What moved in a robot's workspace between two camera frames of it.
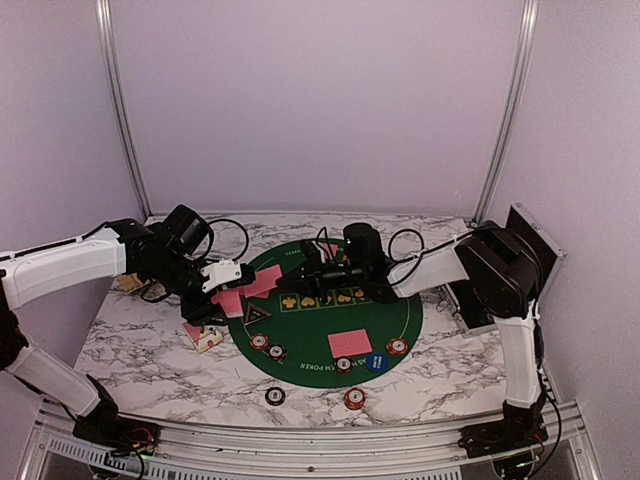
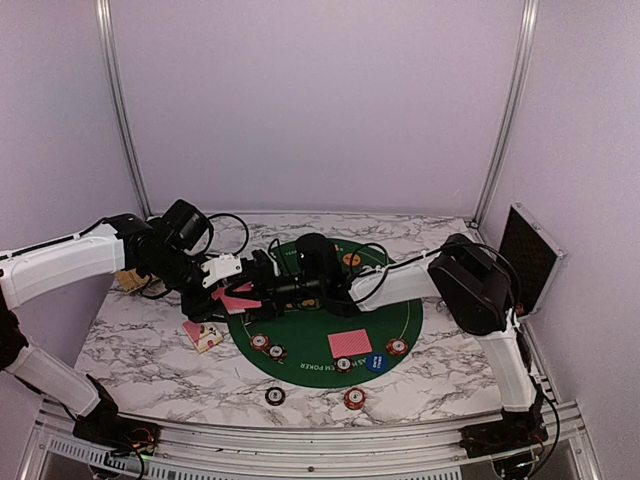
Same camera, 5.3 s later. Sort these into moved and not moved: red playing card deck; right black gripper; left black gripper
Moved: right black gripper; red playing card deck
Not moved: left black gripper
